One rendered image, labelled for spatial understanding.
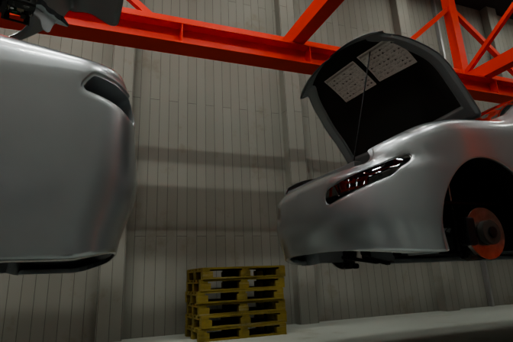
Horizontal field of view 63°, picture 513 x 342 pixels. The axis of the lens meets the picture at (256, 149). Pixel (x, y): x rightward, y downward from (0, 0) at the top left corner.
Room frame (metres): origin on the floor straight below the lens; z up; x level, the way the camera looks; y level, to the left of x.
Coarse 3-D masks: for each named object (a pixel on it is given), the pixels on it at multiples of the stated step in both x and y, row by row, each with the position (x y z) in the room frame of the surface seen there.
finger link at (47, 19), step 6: (42, 0) 0.78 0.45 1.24; (36, 6) 0.78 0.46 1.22; (42, 6) 0.78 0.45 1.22; (36, 12) 0.78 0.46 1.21; (42, 12) 0.79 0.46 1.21; (48, 12) 0.80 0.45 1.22; (54, 12) 0.81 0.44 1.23; (42, 18) 0.80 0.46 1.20; (48, 18) 0.81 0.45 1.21; (54, 18) 0.82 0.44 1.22; (60, 18) 0.83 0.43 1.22; (42, 24) 0.80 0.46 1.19; (48, 24) 0.81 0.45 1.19; (60, 24) 0.84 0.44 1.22; (66, 24) 0.85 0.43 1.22; (48, 30) 0.81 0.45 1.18
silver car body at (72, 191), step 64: (64, 0) 2.95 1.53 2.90; (0, 64) 1.56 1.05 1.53; (64, 64) 1.66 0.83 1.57; (0, 128) 1.58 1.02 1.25; (64, 128) 1.66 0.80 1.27; (128, 128) 1.88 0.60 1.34; (0, 192) 1.59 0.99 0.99; (64, 192) 1.67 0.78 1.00; (128, 192) 1.94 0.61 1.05; (0, 256) 1.60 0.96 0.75; (64, 256) 1.69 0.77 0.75
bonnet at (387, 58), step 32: (352, 64) 3.22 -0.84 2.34; (384, 64) 3.06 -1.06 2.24; (416, 64) 2.90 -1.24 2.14; (448, 64) 2.71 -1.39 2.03; (320, 96) 3.80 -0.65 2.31; (352, 96) 3.57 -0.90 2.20; (384, 96) 3.35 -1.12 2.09; (416, 96) 3.12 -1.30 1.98; (448, 96) 2.91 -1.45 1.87; (352, 128) 3.91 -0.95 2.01; (384, 128) 3.61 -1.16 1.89; (352, 160) 4.17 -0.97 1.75
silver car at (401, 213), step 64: (448, 128) 2.51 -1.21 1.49; (512, 128) 2.73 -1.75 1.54; (320, 192) 2.83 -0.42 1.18; (384, 192) 2.51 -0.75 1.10; (448, 192) 2.82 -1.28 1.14; (512, 192) 2.81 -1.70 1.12; (320, 256) 3.83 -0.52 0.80; (384, 256) 4.09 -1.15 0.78; (448, 256) 4.80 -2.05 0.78; (512, 256) 5.04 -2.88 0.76
